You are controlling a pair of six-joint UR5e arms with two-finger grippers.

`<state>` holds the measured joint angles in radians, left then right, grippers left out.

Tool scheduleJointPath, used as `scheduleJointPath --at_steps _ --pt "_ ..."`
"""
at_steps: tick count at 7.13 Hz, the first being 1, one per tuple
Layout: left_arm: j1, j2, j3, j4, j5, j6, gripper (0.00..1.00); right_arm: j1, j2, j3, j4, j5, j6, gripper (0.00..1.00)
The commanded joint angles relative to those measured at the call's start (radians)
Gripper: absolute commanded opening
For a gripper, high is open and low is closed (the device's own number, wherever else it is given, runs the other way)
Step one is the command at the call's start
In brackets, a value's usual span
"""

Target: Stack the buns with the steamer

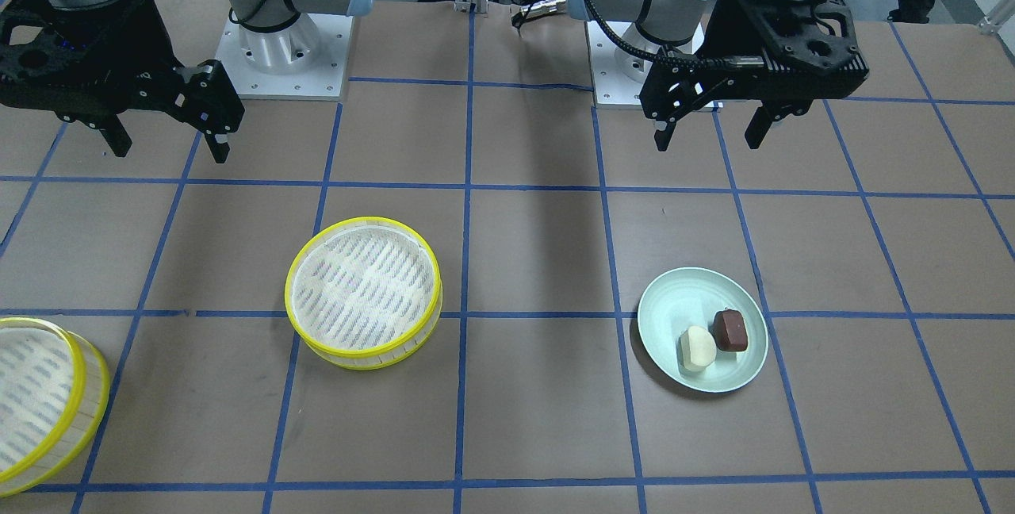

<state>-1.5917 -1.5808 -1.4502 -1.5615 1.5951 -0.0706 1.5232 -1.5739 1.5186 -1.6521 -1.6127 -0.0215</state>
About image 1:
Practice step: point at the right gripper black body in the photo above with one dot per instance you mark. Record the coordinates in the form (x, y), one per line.
(152, 36)

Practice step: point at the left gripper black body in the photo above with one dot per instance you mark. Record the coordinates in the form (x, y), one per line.
(734, 36)

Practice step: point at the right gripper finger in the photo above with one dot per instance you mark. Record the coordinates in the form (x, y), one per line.
(116, 137)
(217, 144)

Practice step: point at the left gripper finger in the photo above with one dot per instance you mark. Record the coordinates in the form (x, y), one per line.
(664, 133)
(762, 121)

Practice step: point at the white steamed bun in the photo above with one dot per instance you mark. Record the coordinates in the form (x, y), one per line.
(698, 350)

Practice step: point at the yellow bamboo steamer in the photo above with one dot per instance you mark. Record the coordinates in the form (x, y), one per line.
(365, 293)
(54, 391)

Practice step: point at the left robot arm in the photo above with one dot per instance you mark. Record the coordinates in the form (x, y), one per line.
(668, 23)

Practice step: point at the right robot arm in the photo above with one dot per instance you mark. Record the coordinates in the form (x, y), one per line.
(261, 16)

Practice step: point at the light green plate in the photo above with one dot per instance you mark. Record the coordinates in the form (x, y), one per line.
(691, 296)

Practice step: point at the brown steamed bun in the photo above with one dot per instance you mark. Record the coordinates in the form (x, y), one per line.
(729, 331)

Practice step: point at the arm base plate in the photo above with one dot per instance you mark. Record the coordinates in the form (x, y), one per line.
(617, 76)
(325, 70)

